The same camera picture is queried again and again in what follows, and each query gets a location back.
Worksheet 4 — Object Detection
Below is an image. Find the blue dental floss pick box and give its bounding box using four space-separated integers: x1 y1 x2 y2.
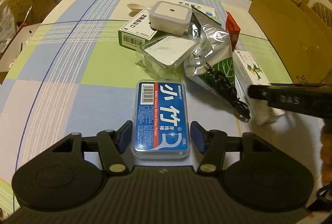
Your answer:
131 80 191 160

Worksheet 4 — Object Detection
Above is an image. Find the silver foil tea bag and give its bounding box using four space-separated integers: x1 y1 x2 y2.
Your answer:
184 7 237 103

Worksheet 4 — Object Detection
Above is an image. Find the red snack packet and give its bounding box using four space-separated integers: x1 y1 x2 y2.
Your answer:
226 11 240 50

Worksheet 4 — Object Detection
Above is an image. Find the green white throat spray box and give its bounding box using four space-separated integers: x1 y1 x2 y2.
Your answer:
118 6 157 50

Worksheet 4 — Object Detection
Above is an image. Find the white square night light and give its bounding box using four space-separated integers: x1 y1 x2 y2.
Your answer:
149 1 192 36

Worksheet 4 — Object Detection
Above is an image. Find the person's hand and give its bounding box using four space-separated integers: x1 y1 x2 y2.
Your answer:
320 126 332 185

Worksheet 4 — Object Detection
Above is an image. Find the brown cardboard box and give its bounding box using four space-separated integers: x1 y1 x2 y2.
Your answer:
249 0 331 84

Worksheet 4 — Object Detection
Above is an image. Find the white box with green print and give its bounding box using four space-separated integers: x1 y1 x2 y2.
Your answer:
233 50 285 126

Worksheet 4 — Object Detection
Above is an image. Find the checked tablecloth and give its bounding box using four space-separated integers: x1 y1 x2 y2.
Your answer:
0 0 325 214

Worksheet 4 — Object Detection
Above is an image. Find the quilted chair back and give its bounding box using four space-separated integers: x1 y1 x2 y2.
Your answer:
311 2 332 28

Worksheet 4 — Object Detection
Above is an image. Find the clear plastic night light case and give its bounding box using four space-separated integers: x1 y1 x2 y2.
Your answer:
136 34 201 81

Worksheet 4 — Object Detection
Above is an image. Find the white green medicine box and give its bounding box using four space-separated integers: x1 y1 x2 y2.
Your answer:
164 0 216 18

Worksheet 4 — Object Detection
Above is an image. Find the beige plastic spoon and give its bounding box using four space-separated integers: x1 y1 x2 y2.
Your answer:
127 4 145 12

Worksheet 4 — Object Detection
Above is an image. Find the open box with small items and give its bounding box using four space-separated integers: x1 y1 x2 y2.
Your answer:
0 23 41 84

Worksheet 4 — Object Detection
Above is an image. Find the black audio cable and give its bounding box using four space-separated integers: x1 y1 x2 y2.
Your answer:
204 61 252 121

